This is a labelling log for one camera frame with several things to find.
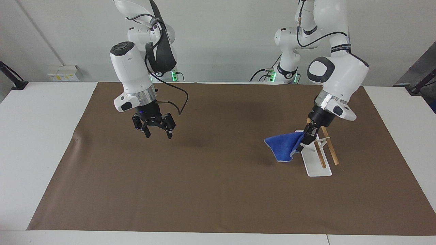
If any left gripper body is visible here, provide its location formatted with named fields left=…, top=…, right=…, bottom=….
left=304, top=105, right=336, bottom=137

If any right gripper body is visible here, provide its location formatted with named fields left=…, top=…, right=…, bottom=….
left=137, top=101, right=165, bottom=128

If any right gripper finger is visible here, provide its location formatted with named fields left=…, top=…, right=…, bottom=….
left=132, top=115, right=152, bottom=139
left=157, top=113, right=177, bottom=140

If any blue towel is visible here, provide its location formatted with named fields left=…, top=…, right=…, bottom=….
left=264, top=131, right=306, bottom=163

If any white wooden towel rack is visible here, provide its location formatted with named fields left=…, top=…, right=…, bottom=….
left=294, top=118, right=340, bottom=178

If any black stand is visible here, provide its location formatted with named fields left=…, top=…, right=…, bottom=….
left=0, top=60, right=29, bottom=91
left=408, top=68, right=436, bottom=96

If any black cable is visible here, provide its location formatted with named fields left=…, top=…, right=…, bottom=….
left=296, top=0, right=350, bottom=49
left=249, top=54, right=282, bottom=82
left=145, top=44, right=189, bottom=115

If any white wall socket box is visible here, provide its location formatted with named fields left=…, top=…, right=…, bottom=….
left=47, top=65, right=80, bottom=82

